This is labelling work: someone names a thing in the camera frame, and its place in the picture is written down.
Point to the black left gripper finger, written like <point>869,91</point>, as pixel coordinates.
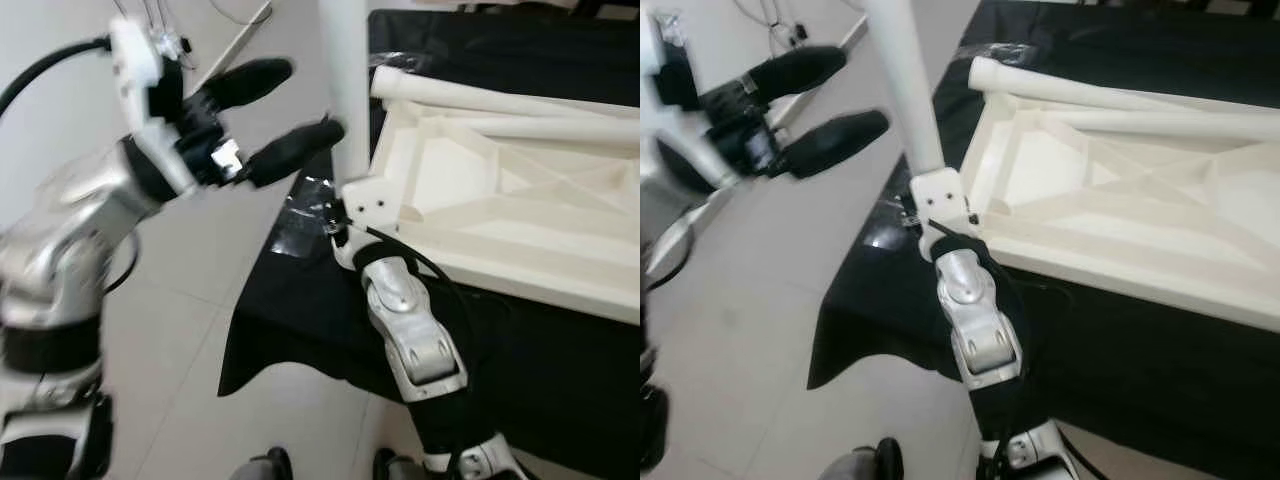
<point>295,150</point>
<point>800,72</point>
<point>840,142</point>
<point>250,82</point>

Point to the white plastic table leg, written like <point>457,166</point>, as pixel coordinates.
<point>470,97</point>
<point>1080,92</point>
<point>560,130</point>
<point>345,80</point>
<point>905,80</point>
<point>1180,125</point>

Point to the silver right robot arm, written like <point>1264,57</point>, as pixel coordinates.
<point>410,320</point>
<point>975,320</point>

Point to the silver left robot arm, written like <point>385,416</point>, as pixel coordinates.
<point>660,230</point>
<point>60,240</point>

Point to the clear tape strip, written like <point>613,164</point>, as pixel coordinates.
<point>890,220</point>
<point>305,215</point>

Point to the cream plastic table top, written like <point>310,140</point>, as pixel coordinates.
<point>1150,220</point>
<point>520,230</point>

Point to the black tablecloth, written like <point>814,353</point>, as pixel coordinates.
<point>1100,40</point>
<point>500,50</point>

